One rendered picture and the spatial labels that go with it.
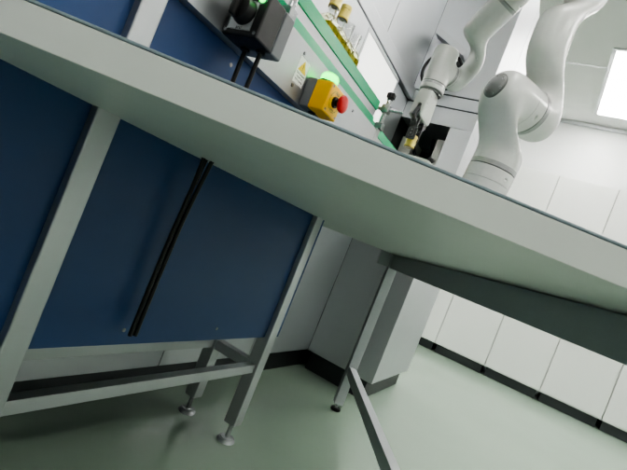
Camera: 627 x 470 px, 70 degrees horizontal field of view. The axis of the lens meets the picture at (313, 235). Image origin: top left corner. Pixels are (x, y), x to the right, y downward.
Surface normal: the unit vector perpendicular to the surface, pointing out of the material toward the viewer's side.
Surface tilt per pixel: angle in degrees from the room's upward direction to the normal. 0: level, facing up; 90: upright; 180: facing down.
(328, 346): 90
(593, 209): 90
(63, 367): 90
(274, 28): 90
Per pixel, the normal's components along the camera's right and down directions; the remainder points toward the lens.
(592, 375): -0.44, -0.18
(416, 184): 0.04, 0.01
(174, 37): 0.82, 0.33
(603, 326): -0.93, -0.37
